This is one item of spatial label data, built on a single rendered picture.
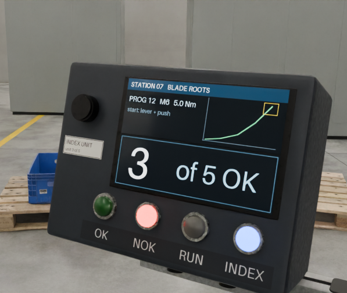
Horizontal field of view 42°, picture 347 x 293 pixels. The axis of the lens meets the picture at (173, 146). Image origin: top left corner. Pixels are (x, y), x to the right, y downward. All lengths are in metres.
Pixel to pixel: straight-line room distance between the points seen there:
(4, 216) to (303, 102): 2.95
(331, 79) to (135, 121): 5.98
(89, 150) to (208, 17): 5.52
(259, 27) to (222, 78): 5.65
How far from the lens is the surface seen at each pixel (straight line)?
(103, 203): 0.46
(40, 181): 3.25
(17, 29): 7.77
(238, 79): 0.41
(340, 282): 0.49
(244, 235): 0.40
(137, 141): 0.45
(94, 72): 0.49
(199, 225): 0.41
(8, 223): 3.26
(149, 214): 0.43
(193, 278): 0.51
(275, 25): 6.11
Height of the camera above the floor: 1.28
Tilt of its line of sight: 13 degrees down
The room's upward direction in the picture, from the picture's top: 1 degrees clockwise
